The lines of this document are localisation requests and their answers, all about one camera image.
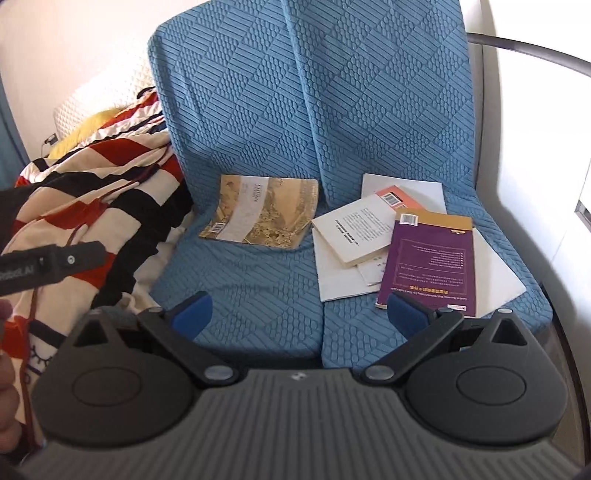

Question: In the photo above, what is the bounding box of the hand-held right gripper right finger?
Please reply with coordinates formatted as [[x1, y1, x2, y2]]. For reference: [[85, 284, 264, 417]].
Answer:
[[360, 292, 529, 384]]

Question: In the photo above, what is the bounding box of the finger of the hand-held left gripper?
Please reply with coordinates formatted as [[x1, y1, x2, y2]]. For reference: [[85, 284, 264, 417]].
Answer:
[[44, 240, 108, 284]]

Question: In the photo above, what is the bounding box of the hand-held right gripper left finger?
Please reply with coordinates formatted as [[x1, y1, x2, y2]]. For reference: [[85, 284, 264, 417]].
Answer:
[[74, 292, 241, 386]]

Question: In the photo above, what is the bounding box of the purple book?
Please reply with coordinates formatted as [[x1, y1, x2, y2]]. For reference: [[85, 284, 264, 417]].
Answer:
[[375, 209, 476, 319]]

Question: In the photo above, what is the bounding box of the photo cover notebook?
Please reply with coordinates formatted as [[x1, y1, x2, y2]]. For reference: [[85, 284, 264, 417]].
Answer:
[[357, 256, 393, 288]]

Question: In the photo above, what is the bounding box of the white booklet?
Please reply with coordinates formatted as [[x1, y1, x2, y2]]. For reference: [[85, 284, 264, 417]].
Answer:
[[468, 226, 528, 320], [361, 174, 448, 215], [314, 235, 384, 304]]

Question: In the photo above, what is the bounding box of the white and orange paperback book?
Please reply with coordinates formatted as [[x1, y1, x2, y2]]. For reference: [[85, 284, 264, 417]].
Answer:
[[311, 185, 428, 268]]

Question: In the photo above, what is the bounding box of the painting cover book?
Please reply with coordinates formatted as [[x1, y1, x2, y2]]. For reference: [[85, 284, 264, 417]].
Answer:
[[198, 174, 320, 251]]

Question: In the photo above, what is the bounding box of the person's left hand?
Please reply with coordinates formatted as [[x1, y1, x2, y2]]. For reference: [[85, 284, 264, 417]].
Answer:
[[0, 299, 29, 446]]

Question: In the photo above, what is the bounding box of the red black striped blanket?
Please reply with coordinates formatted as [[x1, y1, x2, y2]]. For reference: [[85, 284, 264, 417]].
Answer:
[[0, 88, 195, 462]]

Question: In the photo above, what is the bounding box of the yellow pillow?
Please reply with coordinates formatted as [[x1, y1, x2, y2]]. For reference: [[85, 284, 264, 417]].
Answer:
[[47, 108, 131, 160]]

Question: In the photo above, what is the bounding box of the blue curtain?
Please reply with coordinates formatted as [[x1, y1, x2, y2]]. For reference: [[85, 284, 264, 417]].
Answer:
[[0, 80, 27, 197]]

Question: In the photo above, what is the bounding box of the white quilted pillow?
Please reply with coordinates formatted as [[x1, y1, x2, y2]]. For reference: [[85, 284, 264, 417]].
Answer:
[[53, 51, 154, 139]]

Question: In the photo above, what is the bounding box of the blue quilted sofa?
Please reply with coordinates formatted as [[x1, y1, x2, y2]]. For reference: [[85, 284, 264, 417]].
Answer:
[[147, 0, 552, 370]]

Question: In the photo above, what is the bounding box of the dark metal rail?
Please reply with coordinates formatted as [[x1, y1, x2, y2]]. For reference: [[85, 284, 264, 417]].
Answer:
[[465, 31, 591, 78]]

